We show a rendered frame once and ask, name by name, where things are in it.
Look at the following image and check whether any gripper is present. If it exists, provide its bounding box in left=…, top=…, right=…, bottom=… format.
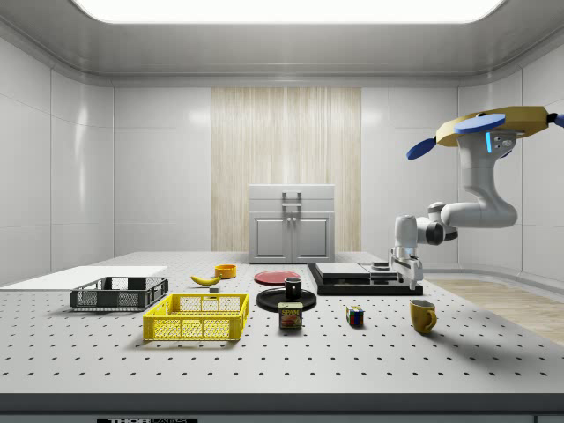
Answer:
left=388, top=247, right=425, bottom=291

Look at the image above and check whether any yellow mug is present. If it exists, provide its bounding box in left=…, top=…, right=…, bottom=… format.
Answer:
left=409, top=299, right=439, bottom=334

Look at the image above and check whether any black stove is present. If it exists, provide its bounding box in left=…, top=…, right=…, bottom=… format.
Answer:
left=307, top=261, right=425, bottom=297

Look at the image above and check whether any puzzle cube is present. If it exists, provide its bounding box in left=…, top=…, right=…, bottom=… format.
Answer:
left=345, top=305, right=366, bottom=328

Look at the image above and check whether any white cabinet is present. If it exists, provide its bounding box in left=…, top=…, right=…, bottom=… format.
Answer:
left=248, top=183, right=336, bottom=265

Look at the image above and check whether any flat-sided can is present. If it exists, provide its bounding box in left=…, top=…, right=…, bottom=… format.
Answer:
left=278, top=301, right=304, bottom=330

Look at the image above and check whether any red plate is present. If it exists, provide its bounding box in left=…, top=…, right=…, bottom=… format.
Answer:
left=254, top=270, right=301, bottom=286

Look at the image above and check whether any black plate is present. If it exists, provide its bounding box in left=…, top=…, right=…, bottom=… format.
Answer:
left=256, top=286, right=319, bottom=312

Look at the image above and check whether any banana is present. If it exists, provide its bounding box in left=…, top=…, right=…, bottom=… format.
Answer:
left=189, top=273, right=224, bottom=287

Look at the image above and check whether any yellow basket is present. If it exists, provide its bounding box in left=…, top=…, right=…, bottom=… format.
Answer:
left=142, top=293, right=250, bottom=343

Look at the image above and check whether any dark grey basket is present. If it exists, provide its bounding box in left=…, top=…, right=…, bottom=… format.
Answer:
left=70, top=276, right=170, bottom=313

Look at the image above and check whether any white board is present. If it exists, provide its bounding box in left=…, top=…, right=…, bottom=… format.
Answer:
left=0, top=265, right=169, bottom=291

